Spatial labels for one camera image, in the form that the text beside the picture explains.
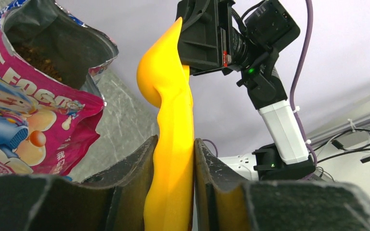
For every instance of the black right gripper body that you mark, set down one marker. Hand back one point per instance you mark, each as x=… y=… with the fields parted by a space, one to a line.
x=205 y=42

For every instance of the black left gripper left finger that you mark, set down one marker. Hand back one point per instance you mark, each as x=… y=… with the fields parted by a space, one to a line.
x=111 y=200

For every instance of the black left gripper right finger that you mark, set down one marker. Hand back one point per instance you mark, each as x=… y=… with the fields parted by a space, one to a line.
x=226 y=201

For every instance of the yellow plastic scoop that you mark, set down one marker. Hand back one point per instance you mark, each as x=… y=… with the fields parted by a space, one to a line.
x=164 y=82

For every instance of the pink pet food bag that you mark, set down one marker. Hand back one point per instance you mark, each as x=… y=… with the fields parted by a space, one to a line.
x=50 y=104

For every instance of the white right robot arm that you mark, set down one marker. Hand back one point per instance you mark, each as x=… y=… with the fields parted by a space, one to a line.
x=259 y=35

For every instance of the aluminium frame rail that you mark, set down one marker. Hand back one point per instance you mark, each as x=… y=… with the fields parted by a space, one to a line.
x=358 y=116

